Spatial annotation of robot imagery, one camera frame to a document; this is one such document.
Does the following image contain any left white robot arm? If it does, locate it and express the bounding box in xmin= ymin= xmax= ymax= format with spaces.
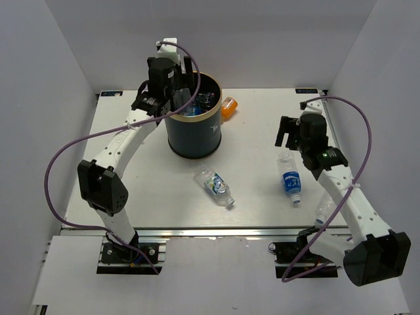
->
xmin=77 ymin=56 xmax=197 ymax=262

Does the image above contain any blue corner sticker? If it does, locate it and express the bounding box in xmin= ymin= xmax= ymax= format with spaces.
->
xmin=100 ymin=91 xmax=123 ymax=97
xmin=295 ymin=88 xmax=318 ymax=94

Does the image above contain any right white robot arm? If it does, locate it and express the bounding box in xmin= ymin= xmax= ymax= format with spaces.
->
xmin=275 ymin=114 xmax=411 ymax=286

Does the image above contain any left blue corner sticker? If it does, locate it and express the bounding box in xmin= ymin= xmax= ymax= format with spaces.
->
xmin=100 ymin=91 xmax=123 ymax=97

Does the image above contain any right blue corner sticker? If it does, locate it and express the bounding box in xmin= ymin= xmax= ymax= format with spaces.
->
xmin=295 ymin=88 xmax=318 ymax=94

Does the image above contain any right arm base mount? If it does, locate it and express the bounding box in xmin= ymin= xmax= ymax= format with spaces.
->
xmin=268 ymin=226 xmax=339 ymax=279

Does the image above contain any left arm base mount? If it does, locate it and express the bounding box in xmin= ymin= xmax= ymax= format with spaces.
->
xmin=96 ymin=239 xmax=165 ymax=275

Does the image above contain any green blue label bottle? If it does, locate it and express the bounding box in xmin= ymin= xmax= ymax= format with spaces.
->
xmin=194 ymin=164 xmax=235 ymax=209

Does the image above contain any dark blue round bin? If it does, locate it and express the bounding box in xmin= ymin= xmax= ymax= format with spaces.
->
xmin=165 ymin=73 xmax=222 ymax=159

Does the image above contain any orange plastic bottle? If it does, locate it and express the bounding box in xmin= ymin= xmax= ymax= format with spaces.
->
xmin=221 ymin=97 xmax=238 ymax=121

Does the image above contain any clear bottle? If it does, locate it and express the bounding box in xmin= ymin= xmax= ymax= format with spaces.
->
xmin=315 ymin=192 xmax=336 ymax=226

